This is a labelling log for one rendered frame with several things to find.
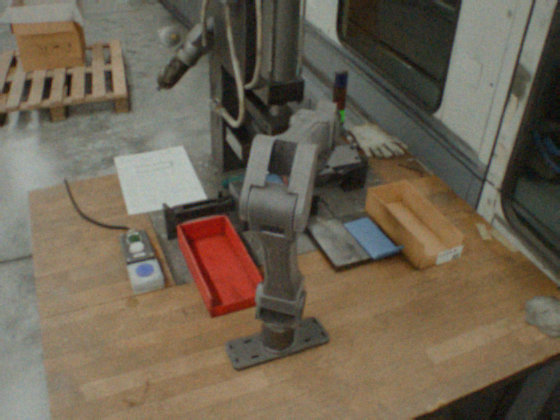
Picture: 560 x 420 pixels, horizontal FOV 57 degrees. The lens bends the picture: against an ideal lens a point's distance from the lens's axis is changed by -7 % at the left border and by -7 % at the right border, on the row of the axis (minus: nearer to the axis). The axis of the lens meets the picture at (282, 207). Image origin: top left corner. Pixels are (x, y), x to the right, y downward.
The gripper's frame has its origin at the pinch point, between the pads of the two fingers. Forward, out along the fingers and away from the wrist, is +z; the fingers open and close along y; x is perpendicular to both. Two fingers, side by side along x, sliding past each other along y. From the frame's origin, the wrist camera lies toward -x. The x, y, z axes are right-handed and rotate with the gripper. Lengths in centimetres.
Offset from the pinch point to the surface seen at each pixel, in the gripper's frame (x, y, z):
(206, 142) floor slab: -40, 131, 192
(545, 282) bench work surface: -52, -37, -4
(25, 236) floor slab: 75, 78, 165
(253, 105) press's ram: 2.5, 22.9, -2.1
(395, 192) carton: -33.2, 0.1, 12.5
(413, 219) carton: -34.3, -8.6, 11.4
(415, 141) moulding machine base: -63, 24, 33
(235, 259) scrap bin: 13.3, -7.5, 13.0
